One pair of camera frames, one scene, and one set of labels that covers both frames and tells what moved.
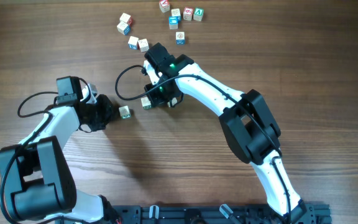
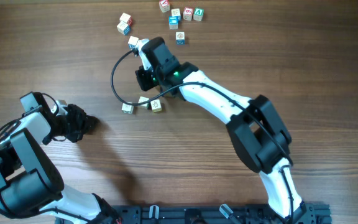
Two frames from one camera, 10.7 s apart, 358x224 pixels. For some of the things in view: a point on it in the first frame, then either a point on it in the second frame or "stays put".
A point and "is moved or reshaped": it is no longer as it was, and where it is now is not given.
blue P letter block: (132, 43) stays put
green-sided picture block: (174, 101) → (156, 106)
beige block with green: (146, 103) stays put
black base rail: (308, 214) stays put
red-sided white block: (126, 18) stays put
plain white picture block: (124, 112) is moved or reshaped
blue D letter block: (180, 38) stays put
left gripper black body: (105, 111) → (74, 121)
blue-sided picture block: (176, 12) stays put
